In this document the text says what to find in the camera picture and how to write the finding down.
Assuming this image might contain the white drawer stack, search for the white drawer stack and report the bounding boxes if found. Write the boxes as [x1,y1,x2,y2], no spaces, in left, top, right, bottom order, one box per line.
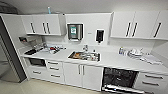
[45,59,65,85]
[133,71,168,94]

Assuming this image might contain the black coffee machine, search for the black coffee machine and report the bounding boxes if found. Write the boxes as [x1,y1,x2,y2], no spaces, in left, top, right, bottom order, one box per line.
[18,35,44,50]

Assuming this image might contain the steel paper towel dispenser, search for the steel paper towel dispenser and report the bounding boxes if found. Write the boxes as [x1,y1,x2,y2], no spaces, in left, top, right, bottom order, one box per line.
[66,22,85,43]

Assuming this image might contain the black tray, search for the black tray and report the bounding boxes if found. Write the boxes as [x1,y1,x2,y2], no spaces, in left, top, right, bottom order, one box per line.
[24,48,40,56]

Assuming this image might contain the blue bottle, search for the blue bottle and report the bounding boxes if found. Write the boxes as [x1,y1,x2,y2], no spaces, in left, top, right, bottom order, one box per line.
[46,6,52,15]

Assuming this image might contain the stainless steel dishwasher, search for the stainless steel dishwasher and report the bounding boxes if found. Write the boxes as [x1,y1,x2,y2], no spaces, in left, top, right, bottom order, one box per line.
[101,67,140,94]

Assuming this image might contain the dish drying rack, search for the dish drying rack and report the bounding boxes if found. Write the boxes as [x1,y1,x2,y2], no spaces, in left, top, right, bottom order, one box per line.
[42,44,66,55]

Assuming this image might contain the chrome faucet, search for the chrome faucet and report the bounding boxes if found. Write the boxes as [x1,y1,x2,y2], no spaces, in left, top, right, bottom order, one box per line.
[82,44,90,53]

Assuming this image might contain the stainless steel refrigerator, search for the stainless steel refrigerator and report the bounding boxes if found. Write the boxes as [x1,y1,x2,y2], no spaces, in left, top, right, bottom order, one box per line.
[0,15,28,84]

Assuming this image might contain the black soap dispenser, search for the black soap dispenser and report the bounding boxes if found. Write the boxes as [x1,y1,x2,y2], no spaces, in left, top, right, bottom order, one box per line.
[95,29,105,45]

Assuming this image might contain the black built-in microwave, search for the black built-in microwave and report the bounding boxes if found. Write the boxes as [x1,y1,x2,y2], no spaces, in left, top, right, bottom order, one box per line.
[26,57,47,68]

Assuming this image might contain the stainless steel sink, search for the stainless steel sink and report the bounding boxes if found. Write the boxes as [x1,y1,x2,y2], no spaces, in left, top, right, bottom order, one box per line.
[67,50,101,63]

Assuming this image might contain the white sink base cabinet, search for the white sink base cabinet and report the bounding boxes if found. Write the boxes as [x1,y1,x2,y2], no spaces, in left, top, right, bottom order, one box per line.
[62,62,105,92]

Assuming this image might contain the stack of white plates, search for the stack of white plates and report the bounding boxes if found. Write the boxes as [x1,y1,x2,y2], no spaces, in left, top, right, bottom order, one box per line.
[127,48,144,60]

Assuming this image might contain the dish soap bottle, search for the dish soap bottle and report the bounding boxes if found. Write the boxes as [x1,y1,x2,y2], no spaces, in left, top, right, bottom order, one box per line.
[118,46,125,56]

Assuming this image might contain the white wide drawer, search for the white wide drawer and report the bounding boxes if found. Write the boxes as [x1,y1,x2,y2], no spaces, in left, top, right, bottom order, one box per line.
[28,66,48,80]

